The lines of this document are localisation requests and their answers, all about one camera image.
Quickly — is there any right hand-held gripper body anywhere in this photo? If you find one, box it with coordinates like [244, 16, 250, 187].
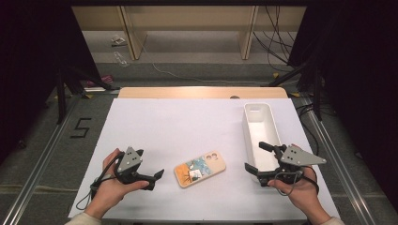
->
[256, 143, 328, 188]

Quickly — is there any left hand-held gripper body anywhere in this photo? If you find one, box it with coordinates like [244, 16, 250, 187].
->
[113, 146, 157, 191]

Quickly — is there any white plastic storage box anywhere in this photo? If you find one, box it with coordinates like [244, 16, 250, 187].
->
[242, 102, 283, 187]

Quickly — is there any beige printed phone case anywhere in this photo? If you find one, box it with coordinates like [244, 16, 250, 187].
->
[174, 150, 227, 188]

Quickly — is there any person's left hand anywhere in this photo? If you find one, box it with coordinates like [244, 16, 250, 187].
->
[84, 148, 150, 219]

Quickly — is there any person's right hand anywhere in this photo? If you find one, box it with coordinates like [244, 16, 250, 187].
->
[267, 143, 332, 224]

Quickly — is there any white table cover sheet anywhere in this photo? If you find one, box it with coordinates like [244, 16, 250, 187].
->
[68, 97, 342, 221]

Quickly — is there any black metal stand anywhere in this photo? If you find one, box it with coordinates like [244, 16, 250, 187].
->
[55, 65, 120, 125]
[268, 62, 323, 121]

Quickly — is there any light wooden table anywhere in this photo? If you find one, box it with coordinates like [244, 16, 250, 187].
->
[117, 86, 289, 99]

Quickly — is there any pink cloth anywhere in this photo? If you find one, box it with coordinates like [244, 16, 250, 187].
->
[86, 74, 115, 88]

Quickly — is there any clear plastic bottle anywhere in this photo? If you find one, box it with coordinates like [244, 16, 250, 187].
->
[113, 51, 130, 68]

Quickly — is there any black curtain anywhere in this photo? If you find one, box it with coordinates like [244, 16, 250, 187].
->
[0, 0, 102, 163]
[287, 0, 398, 214]

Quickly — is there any crumpled white paper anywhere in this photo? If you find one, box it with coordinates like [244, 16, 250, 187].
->
[111, 35, 128, 47]

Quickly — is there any beige wooden desk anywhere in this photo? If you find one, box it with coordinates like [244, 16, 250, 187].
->
[71, 5, 307, 61]

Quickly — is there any left hand-held gripper cable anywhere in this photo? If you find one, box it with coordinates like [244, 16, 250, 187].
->
[75, 152, 125, 211]

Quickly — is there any metal floor rail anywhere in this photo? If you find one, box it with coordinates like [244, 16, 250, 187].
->
[3, 93, 83, 225]
[299, 97, 378, 225]

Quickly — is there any bundle of black cables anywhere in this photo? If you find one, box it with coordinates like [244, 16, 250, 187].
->
[253, 5, 314, 73]

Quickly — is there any pale floor cord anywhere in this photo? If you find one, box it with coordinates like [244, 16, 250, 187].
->
[0, 183, 79, 193]

